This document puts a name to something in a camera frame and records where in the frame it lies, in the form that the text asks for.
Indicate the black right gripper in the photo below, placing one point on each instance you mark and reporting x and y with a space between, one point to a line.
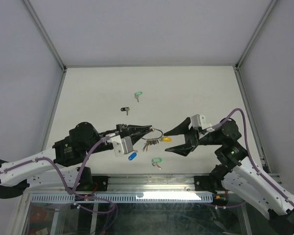
191 137

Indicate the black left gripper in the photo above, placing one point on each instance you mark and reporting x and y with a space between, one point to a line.
135 132

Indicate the large metal keyring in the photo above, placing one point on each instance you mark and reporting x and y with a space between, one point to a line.
153 133

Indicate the bunch of silver keys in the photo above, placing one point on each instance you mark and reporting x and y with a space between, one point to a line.
148 143

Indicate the green key tag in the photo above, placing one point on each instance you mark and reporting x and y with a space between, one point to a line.
156 160
138 93

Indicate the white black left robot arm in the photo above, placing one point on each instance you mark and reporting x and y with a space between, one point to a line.
64 164

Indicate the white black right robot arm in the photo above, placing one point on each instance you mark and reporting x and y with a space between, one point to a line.
237 171

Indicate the yellow key tag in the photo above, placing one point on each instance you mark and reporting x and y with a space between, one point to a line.
166 139

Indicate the blue key tag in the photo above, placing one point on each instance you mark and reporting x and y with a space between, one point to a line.
132 156

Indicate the silver key on green tag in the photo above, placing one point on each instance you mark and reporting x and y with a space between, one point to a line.
137 98

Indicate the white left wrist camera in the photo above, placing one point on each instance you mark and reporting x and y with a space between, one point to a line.
121 146

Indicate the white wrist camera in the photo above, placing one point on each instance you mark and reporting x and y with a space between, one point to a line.
199 123
121 146

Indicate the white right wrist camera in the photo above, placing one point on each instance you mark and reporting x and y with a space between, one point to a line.
199 123

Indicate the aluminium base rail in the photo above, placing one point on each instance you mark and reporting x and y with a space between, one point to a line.
118 183

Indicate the aluminium frame right post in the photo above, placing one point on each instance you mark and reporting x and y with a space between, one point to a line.
257 32

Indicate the aluminium frame post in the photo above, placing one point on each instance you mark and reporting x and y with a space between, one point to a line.
42 31
257 32

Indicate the white slotted cable duct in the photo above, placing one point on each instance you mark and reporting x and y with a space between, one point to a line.
145 197

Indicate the aluminium frame left post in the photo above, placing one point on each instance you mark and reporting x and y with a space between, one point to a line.
42 31

